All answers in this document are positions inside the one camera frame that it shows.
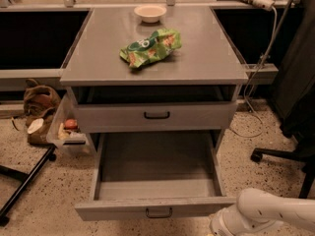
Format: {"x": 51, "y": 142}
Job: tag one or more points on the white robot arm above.
{"x": 257, "y": 211}

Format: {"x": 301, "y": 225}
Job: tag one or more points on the grey top drawer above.
{"x": 100, "y": 118}

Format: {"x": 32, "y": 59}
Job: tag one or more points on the grey drawer cabinet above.
{"x": 204, "y": 69}

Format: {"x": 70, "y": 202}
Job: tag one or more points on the open grey middle drawer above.
{"x": 134, "y": 171}

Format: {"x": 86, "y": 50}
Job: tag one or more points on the green chip bag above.
{"x": 159, "y": 45}

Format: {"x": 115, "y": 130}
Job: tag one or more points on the red apple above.
{"x": 71, "y": 124}

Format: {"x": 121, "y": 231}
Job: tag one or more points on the clear plastic bin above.
{"x": 64, "y": 131}

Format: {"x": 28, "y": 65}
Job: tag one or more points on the white bowl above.
{"x": 150, "y": 13}

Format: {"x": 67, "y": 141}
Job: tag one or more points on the brown backpack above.
{"x": 40, "y": 105}

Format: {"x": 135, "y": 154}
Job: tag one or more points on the black office chair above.
{"x": 293, "y": 98}

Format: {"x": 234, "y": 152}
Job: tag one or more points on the black stand leg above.
{"x": 24, "y": 179}

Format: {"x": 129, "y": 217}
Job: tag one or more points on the black top drawer handle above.
{"x": 156, "y": 115}

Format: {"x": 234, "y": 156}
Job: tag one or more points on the black drawer handle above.
{"x": 156, "y": 115}
{"x": 158, "y": 213}

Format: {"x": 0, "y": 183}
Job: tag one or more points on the black middle drawer handle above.
{"x": 158, "y": 213}

